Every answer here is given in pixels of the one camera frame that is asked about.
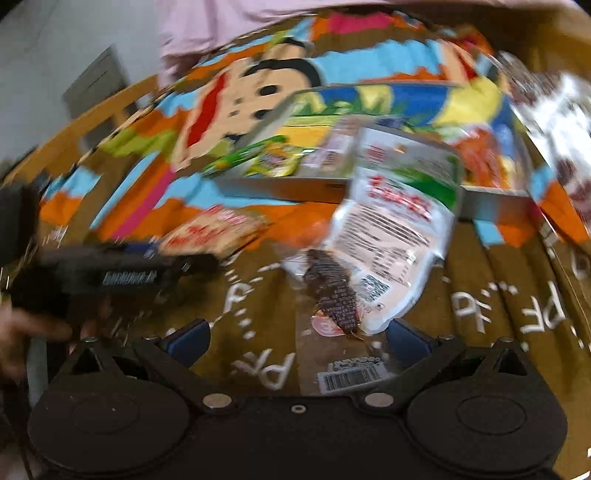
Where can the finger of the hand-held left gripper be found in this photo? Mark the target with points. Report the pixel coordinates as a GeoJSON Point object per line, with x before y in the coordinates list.
{"type": "Point", "coordinates": [143, 249]}
{"type": "Point", "coordinates": [201, 265]}

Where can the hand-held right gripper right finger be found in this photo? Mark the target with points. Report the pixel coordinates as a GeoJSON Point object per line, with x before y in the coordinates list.
{"type": "Point", "coordinates": [411, 341]}

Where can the grey snack box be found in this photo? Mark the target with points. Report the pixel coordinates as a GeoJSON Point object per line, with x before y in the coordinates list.
{"type": "Point", "coordinates": [295, 189]}

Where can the printed cartoon blanket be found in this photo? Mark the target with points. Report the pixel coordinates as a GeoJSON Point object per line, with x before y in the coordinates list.
{"type": "Point", "coordinates": [258, 286]}

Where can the white green snack packet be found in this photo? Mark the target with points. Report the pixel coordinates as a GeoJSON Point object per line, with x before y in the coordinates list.
{"type": "Point", "coordinates": [397, 230]}

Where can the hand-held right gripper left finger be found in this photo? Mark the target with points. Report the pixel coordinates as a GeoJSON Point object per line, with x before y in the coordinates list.
{"type": "Point", "coordinates": [187, 344]}

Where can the green stick packet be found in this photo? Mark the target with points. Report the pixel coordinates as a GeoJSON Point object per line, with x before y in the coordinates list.
{"type": "Point", "coordinates": [226, 161]}

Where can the pink bed sheet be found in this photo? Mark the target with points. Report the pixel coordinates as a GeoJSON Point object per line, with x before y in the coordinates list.
{"type": "Point", "coordinates": [207, 27]}

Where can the clear packet with dark snack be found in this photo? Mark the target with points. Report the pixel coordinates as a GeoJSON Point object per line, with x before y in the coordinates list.
{"type": "Point", "coordinates": [332, 295]}

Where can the wooden bed frame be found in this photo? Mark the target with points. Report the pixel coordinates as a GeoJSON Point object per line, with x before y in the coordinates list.
{"type": "Point", "coordinates": [92, 120]}

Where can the clear biscuit stick packet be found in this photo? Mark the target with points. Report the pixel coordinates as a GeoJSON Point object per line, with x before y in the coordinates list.
{"type": "Point", "coordinates": [332, 147]}

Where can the person's left hand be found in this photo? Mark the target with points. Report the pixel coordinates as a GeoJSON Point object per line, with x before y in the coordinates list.
{"type": "Point", "coordinates": [27, 337]}

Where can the red-print biscuit packet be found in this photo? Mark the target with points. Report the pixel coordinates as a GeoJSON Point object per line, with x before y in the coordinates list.
{"type": "Point", "coordinates": [207, 230]}

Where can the orange red snack packet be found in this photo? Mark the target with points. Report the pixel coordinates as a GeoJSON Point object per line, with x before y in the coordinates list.
{"type": "Point", "coordinates": [485, 157]}

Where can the grey wall panel door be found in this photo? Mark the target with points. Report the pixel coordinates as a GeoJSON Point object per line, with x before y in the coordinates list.
{"type": "Point", "coordinates": [94, 83]}

